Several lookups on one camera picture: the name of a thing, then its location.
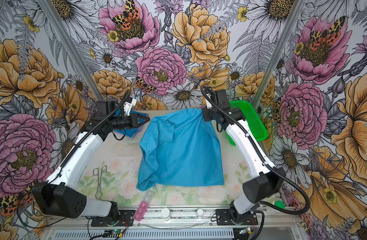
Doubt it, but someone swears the green plastic basket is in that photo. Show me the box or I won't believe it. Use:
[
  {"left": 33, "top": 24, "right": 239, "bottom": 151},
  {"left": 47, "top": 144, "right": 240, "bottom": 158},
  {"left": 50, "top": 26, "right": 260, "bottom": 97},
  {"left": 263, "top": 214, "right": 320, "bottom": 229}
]
[{"left": 229, "top": 100, "right": 268, "bottom": 142}]

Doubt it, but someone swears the pink clear plastic bottle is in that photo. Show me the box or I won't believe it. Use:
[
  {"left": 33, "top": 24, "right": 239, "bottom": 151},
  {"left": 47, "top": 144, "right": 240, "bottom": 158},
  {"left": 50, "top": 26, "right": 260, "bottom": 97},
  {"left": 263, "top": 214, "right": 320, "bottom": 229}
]
[{"left": 133, "top": 191, "right": 155, "bottom": 222}]

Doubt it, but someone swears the aluminium front rail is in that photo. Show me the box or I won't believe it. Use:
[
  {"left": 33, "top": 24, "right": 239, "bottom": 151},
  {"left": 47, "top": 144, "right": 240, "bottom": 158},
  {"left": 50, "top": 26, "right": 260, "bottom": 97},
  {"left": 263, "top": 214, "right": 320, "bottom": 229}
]
[{"left": 45, "top": 206, "right": 304, "bottom": 231}]

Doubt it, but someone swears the aluminium corner post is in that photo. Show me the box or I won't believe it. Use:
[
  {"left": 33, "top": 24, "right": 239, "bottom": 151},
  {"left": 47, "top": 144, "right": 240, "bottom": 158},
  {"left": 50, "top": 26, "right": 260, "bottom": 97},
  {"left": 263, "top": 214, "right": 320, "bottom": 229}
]
[
  {"left": 39, "top": 1, "right": 104, "bottom": 101},
  {"left": 252, "top": 0, "right": 306, "bottom": 108}
]

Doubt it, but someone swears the white bottle cap left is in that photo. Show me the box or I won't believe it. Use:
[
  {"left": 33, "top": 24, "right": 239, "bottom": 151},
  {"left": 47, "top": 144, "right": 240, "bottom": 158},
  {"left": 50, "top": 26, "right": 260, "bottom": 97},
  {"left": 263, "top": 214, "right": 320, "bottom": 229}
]
[{"left": 161, "top": 208, "right": 171, "bottom": 221}]

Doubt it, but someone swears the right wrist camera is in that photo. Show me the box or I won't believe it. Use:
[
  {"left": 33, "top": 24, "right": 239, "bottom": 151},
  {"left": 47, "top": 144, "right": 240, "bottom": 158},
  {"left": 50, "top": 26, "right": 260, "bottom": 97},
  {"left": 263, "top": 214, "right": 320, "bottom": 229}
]
[{"left": 208, "top": 90, "right": 230, "bottom": 110}]

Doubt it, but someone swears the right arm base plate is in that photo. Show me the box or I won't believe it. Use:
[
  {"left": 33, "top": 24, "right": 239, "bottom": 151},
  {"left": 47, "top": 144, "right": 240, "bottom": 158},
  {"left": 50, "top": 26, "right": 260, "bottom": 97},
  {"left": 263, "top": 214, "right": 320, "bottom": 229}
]
[{"left": 215, "top": 209, "right": 258, "bottom": 226}]

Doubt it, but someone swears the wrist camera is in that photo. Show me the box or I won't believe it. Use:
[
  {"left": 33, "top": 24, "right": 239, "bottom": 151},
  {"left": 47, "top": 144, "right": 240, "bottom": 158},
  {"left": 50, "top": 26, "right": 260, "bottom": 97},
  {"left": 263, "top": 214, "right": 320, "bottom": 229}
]
[
  {"left": 123, "top": 98, "right": 137, "bottom": 116},
  {"left": 208, "top": 90, "right": 230, "bottom": 110}
]

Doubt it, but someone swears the light blue t shirt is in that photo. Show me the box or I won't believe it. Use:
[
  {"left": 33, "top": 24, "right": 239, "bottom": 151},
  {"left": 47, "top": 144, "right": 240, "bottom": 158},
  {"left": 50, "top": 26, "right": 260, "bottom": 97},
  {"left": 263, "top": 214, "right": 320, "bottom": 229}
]
[{"left": 137, "top": 109, "right": 224, "bottom": 191}]

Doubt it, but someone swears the folded dark blue t shirt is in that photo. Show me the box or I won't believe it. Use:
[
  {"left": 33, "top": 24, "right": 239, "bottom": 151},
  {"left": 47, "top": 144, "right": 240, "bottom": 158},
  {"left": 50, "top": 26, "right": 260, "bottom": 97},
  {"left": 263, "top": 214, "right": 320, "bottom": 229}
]
[{"left": 114, "top": 110, "right": 133, "bottom": 135}]

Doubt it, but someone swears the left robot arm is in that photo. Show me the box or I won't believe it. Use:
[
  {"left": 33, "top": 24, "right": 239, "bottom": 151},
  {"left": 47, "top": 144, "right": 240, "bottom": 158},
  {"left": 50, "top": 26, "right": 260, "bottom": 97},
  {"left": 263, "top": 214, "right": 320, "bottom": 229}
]
[{"left": 31, "top": 97, "right": 150, "bottom": 225}]

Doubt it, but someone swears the right aluminium corner post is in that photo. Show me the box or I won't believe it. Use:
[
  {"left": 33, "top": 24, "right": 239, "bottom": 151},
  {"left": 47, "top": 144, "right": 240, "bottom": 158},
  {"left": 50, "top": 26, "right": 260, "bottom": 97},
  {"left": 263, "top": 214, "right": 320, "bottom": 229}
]
[{"left": 252, "top": 0, "right": 306, "bottom": 108}]

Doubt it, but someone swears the left aluminium corner post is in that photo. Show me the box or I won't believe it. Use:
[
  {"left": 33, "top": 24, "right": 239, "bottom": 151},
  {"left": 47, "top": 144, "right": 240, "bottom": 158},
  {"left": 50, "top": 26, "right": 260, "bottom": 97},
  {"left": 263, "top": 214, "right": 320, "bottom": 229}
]
[{"left": 39, "top": 1, "right": 104, "bottom": 101}]

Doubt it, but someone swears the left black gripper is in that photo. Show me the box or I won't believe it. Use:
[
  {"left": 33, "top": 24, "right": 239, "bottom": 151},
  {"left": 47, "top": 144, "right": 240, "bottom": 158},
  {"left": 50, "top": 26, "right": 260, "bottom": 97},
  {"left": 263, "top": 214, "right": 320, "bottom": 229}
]
[{"left": 109, "top": 112, "right": 150, "bottom": 130}]

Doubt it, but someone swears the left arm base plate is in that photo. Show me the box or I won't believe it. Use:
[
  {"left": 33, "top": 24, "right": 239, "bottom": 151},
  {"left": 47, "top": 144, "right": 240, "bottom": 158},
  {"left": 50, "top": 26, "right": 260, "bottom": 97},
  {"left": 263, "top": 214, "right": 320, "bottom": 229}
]
[{"left": 91, "top": 210, "right": 136, "bottom": 227}]

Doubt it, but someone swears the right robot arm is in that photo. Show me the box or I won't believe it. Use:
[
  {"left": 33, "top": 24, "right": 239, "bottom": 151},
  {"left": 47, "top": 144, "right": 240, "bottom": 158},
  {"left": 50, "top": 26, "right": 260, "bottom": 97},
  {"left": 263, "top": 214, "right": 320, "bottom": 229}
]
[{"left": 200, "top": 86, "right": 286, "bottom": 219}]

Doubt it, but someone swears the white bottle cap right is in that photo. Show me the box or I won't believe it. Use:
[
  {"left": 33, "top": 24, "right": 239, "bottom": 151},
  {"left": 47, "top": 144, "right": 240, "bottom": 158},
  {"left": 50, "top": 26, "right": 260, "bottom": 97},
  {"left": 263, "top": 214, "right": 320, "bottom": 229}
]
[{"left": 196, "top": 209, "right": 204, "bottom": 219}]

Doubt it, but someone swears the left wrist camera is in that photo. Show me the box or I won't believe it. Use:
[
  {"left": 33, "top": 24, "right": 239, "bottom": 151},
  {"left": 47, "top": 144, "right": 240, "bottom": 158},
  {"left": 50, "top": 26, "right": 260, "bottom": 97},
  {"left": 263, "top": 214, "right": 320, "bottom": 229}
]
[{"left": 123, "top": 98, "right": 137, "bottom": 116}]

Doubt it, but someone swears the right black corrugated cable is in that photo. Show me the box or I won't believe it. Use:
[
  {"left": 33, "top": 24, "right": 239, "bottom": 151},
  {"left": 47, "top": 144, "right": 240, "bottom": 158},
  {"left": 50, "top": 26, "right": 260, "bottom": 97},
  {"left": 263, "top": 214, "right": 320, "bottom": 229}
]
[{"left": 200, "top": 85, "right": 311, "bottom": 216}]

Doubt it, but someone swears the white bottle green cap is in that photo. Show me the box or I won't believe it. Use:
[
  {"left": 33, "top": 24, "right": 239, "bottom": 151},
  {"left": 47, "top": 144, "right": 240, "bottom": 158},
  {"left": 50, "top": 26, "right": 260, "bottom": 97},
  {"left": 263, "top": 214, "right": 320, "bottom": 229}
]
[{"left": 266, "top": 201, "right": 285, "bottom": 216}]

